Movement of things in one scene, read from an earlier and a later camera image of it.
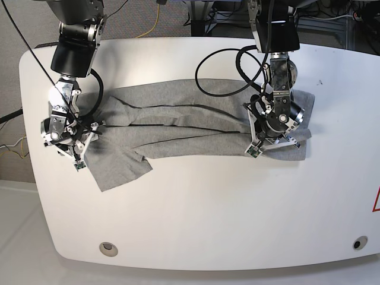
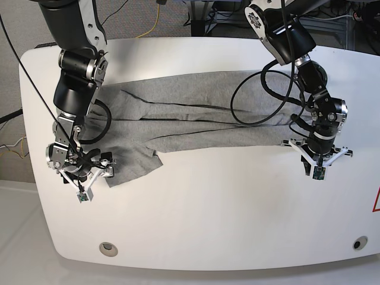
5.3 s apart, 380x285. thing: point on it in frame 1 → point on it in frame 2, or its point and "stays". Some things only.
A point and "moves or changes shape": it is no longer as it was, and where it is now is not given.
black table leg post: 198,28 stays
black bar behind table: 47,44 stays
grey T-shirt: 180,118 moves or changes shape
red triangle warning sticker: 374,209 stays
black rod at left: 10,116 stays
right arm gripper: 69,135 → 82,178
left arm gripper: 270,123 → 315,164
